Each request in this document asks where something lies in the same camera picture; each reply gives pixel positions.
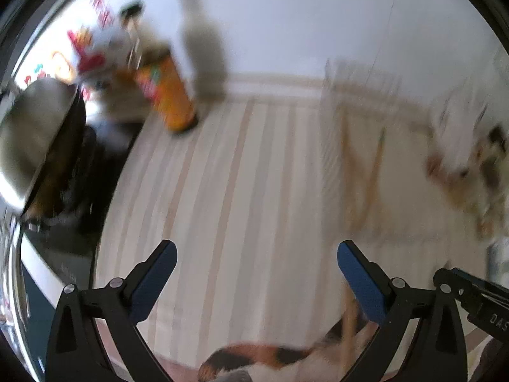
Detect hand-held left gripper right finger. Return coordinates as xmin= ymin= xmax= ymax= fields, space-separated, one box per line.
xmin=337 ymin=240 xmax=468 ymax=382

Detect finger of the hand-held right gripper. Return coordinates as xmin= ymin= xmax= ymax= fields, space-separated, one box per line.
xmin=433 ymin=267 xmax=494 ymax=320

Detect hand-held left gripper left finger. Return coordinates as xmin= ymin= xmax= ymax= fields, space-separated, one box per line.
xmin=47 ymin=240 xmax=178 ymax=382

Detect wooden chopstick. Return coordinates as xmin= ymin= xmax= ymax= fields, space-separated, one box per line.
xmin=352 ymin=127 xmax=386 ymax=231
xmin=340 ymin=286 xmax=360 ymax=369

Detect clear plastic utensil tray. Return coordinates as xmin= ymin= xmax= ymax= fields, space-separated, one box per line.
xmin=321 ymin=59 xmax=402 ymax=243

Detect black gas stove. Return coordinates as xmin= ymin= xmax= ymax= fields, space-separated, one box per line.
xmin=8 ymin=123 xmax=144 ymax=367

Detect striped cat print table mat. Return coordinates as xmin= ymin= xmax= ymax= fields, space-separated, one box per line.
xmin=93 ymin=95 xmax=509 ymax=382

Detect dark wok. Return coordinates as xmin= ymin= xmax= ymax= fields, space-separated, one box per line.
xmin=24 ymin=99 xmax=98 ymax=223

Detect clear plastic bag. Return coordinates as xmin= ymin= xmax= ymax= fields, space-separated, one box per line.
xmin=425 ymin=80 xmax=509 ymax=239

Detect soy sauce bottle orange label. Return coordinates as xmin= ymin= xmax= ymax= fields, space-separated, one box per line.
xmin=119 ymin=2 xmax=198 ymax=135

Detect steel wok lid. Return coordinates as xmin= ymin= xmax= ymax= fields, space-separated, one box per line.
xmin=0 ymin=79 xmax=80 ymax=211

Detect colourful wall stickers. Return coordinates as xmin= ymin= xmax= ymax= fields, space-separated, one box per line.
xmin=24 ymin=0 xmax=116 ymax=88

